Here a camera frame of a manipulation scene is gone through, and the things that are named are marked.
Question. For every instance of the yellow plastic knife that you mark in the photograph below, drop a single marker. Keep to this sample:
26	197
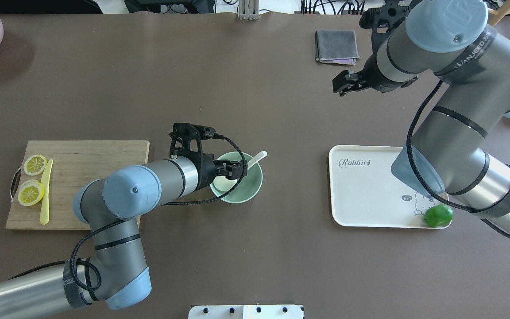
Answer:
45	201

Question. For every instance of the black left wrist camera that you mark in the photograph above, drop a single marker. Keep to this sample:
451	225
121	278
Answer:
187	140

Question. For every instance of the wooden mug tree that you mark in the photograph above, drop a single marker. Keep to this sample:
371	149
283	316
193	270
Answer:
495	15

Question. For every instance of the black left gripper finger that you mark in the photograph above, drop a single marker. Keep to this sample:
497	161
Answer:
232	166
232	175

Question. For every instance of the green lime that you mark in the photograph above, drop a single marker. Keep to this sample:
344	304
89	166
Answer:
439	216

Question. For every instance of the lemon slice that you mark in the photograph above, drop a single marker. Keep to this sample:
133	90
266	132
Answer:
35	165
30	192

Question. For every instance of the grey folded cloth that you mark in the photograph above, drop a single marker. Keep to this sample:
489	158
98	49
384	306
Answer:
336	47

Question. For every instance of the wooden cutting board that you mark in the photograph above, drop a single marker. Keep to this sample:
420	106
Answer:
76	164

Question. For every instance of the lower lemon slice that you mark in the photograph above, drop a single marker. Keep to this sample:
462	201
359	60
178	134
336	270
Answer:
30	192

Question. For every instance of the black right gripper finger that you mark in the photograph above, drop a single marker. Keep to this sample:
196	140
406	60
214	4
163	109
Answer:
342	88
348	78

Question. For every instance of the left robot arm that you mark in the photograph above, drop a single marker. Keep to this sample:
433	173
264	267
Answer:
118	272

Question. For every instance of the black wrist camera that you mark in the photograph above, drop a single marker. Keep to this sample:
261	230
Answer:
187	140
383	20

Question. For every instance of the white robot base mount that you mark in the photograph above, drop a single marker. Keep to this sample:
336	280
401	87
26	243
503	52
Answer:
255	311

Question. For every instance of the white ceramic spoon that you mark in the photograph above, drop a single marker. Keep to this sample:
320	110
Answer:
252	163

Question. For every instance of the cream rabbit print tray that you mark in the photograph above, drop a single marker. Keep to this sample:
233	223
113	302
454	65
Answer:
364	192

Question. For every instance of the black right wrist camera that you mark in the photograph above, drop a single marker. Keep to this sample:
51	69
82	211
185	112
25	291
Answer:
383	20

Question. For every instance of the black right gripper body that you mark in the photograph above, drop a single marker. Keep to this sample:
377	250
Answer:
373	74

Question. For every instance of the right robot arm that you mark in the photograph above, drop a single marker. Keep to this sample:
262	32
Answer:
453	39

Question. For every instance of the upper lemon slice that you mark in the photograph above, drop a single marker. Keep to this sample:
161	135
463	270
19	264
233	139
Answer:
35	165

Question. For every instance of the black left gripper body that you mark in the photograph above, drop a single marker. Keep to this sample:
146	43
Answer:
205	170

